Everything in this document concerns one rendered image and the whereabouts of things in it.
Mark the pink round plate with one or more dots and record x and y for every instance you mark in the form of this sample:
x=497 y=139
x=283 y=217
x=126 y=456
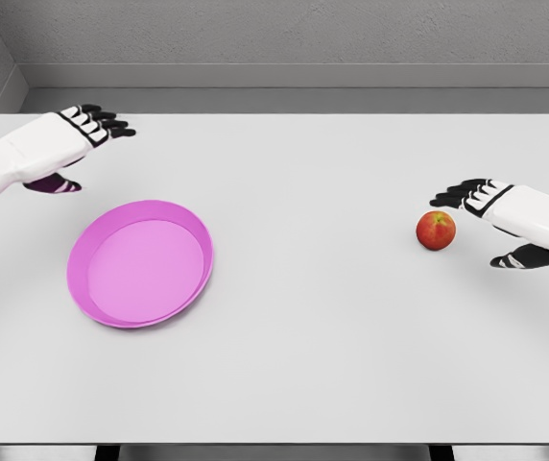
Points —
x=140 y=264

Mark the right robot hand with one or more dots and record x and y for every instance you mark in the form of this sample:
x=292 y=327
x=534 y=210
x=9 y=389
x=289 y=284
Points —
x=529 y=211

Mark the red apple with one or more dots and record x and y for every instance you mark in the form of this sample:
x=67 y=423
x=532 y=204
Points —
x=436 y=230

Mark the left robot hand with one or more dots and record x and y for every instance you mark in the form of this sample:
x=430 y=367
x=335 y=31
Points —
x=49 y=141

